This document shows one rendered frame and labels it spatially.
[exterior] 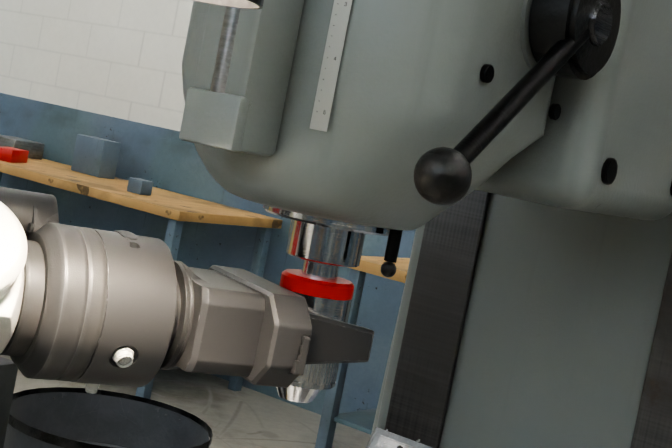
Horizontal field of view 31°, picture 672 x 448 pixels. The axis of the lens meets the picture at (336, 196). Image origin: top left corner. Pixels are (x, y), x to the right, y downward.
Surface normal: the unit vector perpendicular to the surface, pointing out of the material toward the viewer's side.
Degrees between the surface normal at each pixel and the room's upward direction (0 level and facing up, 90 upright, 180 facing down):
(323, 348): 90
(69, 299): 79
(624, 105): 90
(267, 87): 90
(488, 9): 90
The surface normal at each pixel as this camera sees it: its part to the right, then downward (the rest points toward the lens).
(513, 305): -0.58, -0.07
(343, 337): 0.48, 0.14
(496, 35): 0.80, 0.18
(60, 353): 0.33, 0.56
